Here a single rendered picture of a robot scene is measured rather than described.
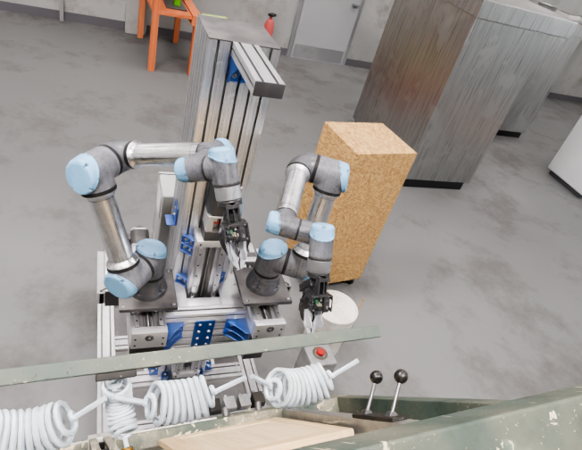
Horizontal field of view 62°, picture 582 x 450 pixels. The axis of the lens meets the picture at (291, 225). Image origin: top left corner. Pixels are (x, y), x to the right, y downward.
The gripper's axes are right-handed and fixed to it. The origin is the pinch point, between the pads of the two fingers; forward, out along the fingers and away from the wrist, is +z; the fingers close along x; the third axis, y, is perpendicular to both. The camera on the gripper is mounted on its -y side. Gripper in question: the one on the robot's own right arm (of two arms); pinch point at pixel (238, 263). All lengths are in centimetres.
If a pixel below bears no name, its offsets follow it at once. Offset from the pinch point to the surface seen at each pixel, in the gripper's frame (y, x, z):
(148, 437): -13, -38, 58
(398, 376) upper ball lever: 35, 32, 28
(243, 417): -18, -5, 63
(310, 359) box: -38, 28, 59
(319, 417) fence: 7, 17, 54
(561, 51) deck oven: -468, 576, -75
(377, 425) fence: 37, 24, 39
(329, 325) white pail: -129, 67, 92
